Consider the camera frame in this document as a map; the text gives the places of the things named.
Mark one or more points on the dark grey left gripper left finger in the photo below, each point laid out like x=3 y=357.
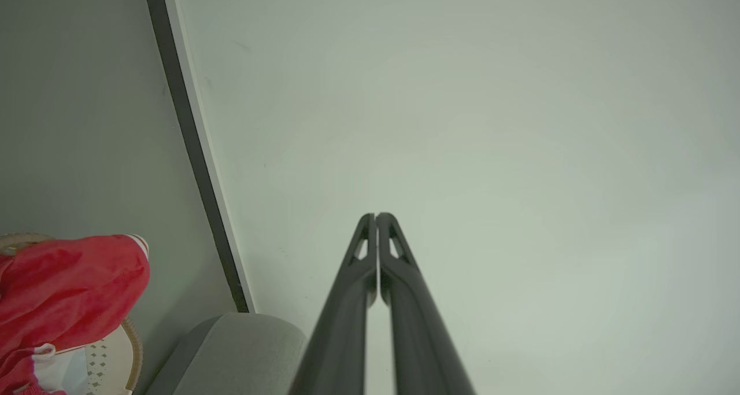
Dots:
x=338 y=337

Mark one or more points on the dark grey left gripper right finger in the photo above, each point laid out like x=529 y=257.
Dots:
x=422 y=343

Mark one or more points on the red garment with white panel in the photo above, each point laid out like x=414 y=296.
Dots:
x=69 y=285

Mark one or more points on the white perforated laundry basket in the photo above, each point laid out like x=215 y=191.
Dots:
x=113 y=354

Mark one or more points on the grey fabric sofa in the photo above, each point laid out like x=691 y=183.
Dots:
x=231 y=354

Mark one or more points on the black and white baseboard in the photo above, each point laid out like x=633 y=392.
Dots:
x=193 y=146

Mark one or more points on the pale white cloth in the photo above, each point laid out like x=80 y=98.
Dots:
x=72 y=377

